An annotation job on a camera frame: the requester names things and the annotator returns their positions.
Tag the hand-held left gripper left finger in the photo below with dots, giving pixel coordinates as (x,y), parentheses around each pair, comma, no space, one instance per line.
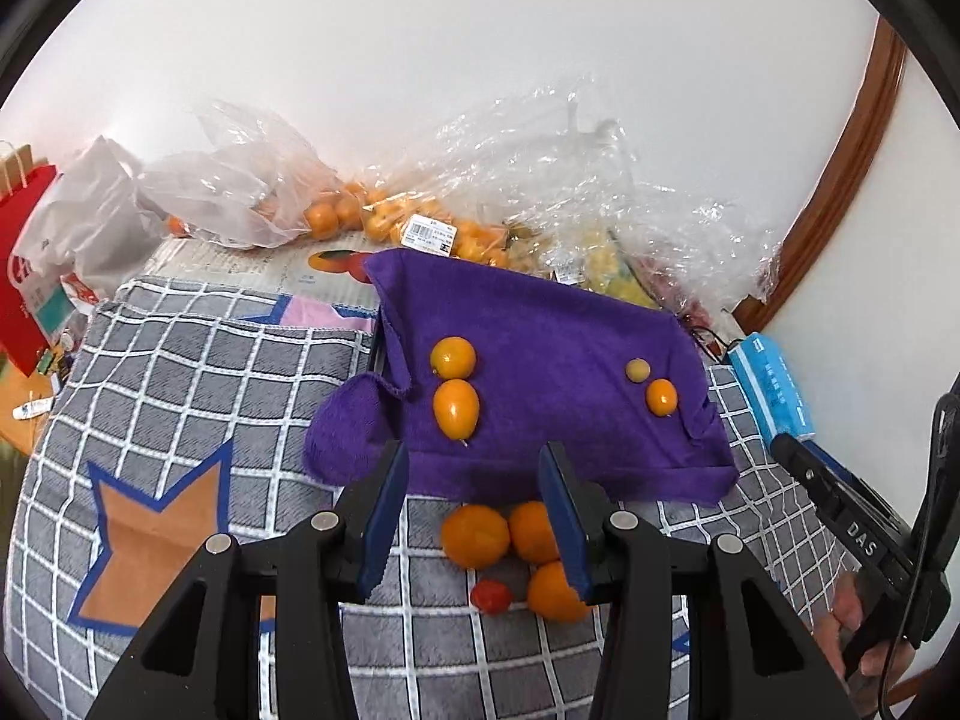
(382,517)

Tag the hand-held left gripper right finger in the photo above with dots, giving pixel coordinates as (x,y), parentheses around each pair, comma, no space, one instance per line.
(566,525)

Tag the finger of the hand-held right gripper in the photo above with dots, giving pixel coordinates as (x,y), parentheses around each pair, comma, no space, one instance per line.
(806,469)
(844,476)

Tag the small orange kumquat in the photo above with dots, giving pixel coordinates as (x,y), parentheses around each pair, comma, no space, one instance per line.
(551,592)
(661,396)

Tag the large orange mandarin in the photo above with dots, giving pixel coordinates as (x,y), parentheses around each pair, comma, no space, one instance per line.
(475,536)

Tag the red cherry tomato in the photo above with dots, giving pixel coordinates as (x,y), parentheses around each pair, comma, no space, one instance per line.
(491,595)

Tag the oval orange kumquat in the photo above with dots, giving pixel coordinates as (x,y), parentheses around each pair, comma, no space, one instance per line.
(456,409)

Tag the small yellow-green fruit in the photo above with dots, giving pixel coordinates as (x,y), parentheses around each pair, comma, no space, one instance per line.
(638,369)

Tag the purple towel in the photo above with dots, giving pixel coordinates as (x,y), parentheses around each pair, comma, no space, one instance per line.
(555,345)

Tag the person's right hand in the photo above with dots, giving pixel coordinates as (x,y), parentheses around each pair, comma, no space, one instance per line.
(847,611)

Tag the blue tissue pack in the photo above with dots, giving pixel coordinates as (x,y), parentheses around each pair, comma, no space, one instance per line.
(772,390)

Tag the grey checked star blanket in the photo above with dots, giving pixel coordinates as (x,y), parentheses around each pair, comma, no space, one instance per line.
(187,390)

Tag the yellow fruit packet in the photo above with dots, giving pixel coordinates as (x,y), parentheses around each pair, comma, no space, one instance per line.
(607,270)

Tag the printed newspaper sheet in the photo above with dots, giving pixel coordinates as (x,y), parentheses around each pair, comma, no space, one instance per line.
(225,270)

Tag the clear bag of kumquats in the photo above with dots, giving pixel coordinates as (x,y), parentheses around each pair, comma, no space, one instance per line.
(390,217)

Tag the clear bag of mandarins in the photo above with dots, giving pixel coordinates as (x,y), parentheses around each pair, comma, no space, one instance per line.
(225,195)

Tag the crumpled clear plastic wrap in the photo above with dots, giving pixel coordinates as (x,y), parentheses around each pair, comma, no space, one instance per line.
(570,165)

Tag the small white tube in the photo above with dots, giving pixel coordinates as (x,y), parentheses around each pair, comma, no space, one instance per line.
(31,410)

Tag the white printed shopping bag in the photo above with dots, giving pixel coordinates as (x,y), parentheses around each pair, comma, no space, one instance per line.
(49,307)

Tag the white plastic bag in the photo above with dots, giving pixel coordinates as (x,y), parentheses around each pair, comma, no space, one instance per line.
(90,210)

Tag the red paper bag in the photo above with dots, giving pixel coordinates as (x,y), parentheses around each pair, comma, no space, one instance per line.
(19,240)

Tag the brown paper bag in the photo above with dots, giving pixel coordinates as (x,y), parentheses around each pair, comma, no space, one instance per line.
(22,157)

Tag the brown wooden door frame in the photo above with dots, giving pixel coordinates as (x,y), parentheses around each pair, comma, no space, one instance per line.
(847,187)

